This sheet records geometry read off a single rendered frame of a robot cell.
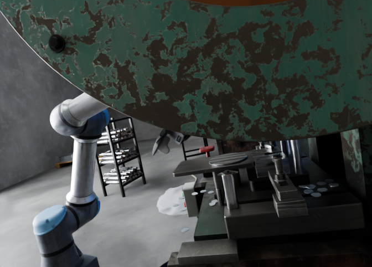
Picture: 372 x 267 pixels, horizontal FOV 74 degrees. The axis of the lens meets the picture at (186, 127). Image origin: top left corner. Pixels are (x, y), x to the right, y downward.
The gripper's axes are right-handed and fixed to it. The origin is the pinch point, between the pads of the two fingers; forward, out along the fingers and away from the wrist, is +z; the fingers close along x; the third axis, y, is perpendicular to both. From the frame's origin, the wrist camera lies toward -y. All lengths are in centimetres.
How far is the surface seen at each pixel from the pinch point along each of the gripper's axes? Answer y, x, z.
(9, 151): -351, 87, 395
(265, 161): 32.5, -3.4, -24.8
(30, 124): -398, 157, 394
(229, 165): 25.2, -7.2, -18.8
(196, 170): 18.3, -12.1, -13.3
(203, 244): 32.0, -27.9, -11.5
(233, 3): 14, -27, -61
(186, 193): 16.8, 2.9, 17.3
